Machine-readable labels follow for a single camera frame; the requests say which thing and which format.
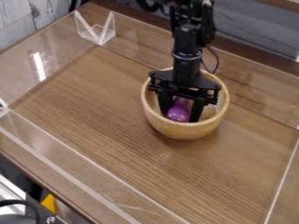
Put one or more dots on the yellow black device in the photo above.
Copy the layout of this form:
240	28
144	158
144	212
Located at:
42	209

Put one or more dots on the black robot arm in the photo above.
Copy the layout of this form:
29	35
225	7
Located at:
193	27

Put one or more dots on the clear acrylic table barrier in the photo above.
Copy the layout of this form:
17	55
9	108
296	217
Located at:
74	129

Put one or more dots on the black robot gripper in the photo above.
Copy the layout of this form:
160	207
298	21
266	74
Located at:
185	81

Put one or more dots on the clear acrylic corner bracket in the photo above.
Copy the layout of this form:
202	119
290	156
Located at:
99	34

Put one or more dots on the brown wooden bowl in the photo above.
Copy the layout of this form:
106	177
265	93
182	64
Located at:
186	130

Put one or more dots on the purple toy eggplant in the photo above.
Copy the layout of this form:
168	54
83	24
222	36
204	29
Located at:
180	110

